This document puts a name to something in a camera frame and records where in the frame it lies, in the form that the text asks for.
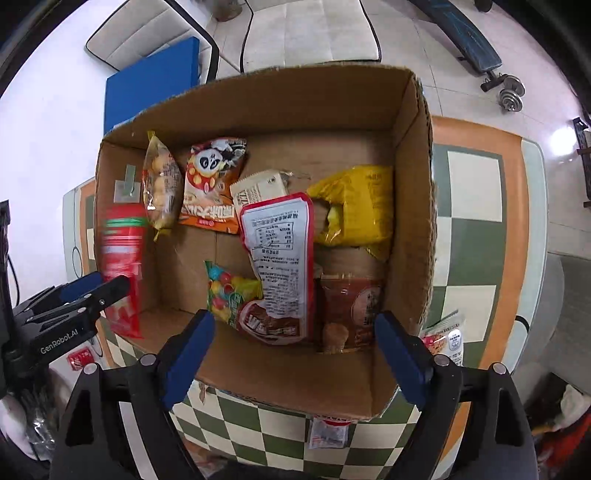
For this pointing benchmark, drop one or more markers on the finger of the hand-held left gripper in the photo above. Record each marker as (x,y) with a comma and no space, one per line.
(83,286)
(108,293)

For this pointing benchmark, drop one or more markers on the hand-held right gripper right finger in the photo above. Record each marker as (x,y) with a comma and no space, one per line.
(404,360)

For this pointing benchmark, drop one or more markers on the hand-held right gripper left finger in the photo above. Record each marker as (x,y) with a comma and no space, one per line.
(187,360)

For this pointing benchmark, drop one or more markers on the tall red snack packet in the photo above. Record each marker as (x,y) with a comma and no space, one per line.
(122,249)

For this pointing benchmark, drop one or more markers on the brown cookie packet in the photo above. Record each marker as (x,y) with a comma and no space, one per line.
(351,309)

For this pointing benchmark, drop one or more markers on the green candy packet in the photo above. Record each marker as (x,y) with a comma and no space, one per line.
(226,290)

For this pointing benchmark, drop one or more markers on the cardboard box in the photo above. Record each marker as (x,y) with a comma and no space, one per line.
(203,258)

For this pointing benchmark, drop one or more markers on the yellow puff snack packet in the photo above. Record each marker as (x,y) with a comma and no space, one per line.
(161,184)

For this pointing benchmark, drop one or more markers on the orange panda snack packet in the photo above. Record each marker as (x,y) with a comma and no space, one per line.
(207,184)

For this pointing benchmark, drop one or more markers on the red and white snack packet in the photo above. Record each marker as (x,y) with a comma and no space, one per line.
(277,240)

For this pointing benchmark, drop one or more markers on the white biscuit packet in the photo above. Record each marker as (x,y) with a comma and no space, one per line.
(258,187)

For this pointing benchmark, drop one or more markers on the red cola can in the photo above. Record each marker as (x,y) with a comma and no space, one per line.
(82,359)

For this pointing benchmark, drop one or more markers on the white cookie packet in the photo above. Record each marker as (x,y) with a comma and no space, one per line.
(445,344)

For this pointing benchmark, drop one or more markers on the clear snack packet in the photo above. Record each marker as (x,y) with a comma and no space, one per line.
(328,434)

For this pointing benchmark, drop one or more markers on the orange and white cloth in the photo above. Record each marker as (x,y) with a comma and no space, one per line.
(563,424)

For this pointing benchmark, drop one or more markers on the black metal rack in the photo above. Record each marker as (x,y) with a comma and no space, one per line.
(582,161)

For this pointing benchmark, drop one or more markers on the metal dumbbell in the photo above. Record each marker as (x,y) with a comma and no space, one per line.
(508,92)

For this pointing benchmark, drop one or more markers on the black weight bench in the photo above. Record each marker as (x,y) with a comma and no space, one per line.
(466,41)

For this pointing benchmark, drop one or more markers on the white padded chair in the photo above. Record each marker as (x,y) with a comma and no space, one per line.
(309,32)

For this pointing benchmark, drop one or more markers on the white chair with black frame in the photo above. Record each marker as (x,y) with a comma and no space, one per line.
(138,41)

